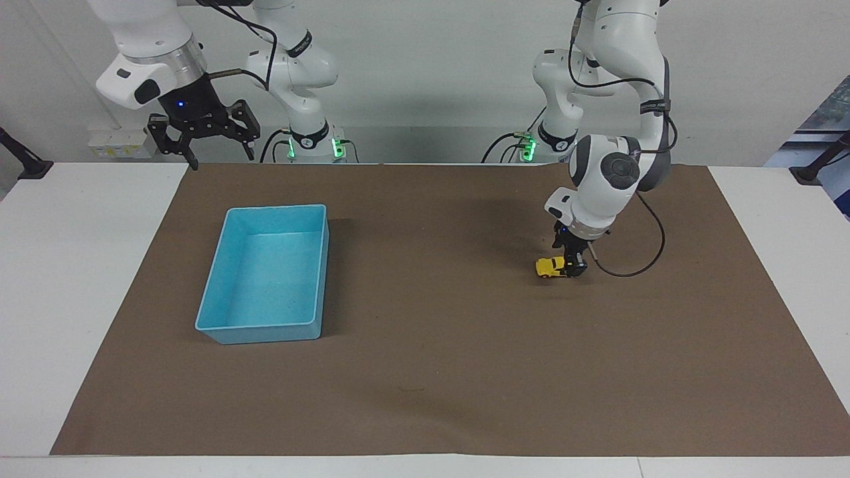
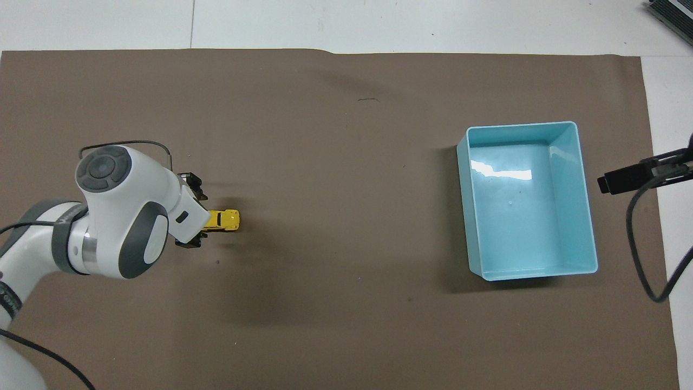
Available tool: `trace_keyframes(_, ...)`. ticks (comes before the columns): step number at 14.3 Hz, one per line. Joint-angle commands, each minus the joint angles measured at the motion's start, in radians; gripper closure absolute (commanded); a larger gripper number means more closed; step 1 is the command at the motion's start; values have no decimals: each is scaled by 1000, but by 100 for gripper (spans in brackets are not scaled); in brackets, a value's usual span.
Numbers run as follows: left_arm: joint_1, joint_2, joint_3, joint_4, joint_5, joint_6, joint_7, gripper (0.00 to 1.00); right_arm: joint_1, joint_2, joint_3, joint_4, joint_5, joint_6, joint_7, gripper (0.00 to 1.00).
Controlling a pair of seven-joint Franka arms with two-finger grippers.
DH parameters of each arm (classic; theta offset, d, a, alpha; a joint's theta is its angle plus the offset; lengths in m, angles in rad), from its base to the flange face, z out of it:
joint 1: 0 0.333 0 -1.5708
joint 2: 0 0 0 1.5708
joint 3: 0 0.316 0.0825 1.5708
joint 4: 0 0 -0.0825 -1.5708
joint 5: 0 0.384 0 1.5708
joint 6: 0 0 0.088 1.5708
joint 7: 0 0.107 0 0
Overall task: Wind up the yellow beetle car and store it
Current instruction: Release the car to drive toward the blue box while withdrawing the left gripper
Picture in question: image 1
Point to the light blue plastic tray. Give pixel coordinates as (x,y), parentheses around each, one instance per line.
(265,279)

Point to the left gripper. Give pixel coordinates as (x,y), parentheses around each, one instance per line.
(570,241)

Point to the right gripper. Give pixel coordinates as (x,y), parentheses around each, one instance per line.
(192,106)

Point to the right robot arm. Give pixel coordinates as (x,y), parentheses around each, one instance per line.
(146,26)

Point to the black stand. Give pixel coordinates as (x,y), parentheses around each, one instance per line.
(26,162)
(820,162)

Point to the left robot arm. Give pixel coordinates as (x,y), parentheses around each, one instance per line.
(617,40)

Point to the yellow toy beetle car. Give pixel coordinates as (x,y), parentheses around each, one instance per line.
(548,267)

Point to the white wall socket box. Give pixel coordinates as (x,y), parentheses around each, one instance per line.
(119,145)

